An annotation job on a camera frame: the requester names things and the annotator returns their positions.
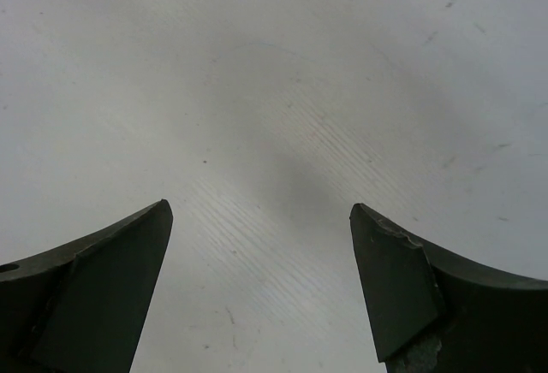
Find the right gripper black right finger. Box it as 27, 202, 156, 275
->
349, 204, 547, 372

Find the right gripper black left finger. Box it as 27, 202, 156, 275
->
1, 199, 173, 372

